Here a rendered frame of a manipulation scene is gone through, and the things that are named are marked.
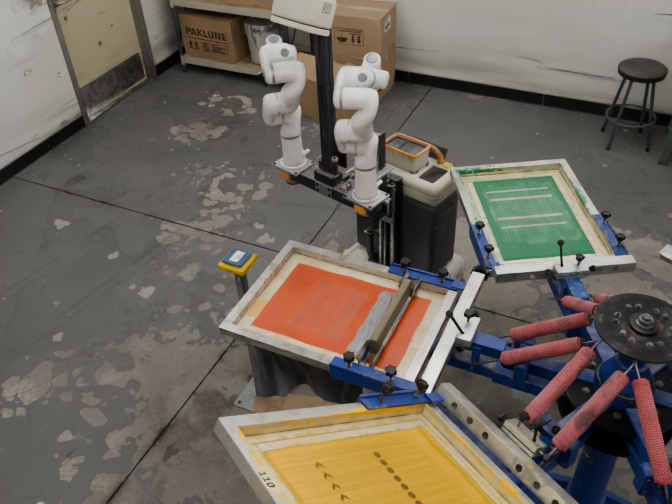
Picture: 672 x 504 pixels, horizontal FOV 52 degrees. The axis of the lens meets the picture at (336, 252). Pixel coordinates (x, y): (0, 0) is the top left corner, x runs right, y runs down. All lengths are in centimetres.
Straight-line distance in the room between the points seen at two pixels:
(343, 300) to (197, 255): 201
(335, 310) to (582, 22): 382
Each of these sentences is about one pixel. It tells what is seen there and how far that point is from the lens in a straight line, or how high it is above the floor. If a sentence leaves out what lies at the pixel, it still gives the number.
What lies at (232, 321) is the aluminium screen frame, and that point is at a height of 99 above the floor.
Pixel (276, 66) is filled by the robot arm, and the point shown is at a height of 170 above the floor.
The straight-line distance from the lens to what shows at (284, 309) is 280.
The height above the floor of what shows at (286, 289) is 95.
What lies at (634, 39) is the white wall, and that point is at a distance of 598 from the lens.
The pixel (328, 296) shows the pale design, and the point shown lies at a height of 95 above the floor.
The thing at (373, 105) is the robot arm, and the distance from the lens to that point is 265.
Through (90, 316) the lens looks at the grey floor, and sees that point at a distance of 444.
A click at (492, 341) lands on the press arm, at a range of 257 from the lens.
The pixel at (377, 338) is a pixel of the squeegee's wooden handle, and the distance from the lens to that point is 252.
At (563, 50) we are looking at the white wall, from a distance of 608.
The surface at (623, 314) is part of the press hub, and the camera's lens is 239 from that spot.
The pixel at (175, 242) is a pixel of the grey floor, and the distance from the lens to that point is 481.
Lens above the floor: 291
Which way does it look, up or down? 40 degrees down
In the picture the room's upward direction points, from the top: 3 degrees counter-clockwise
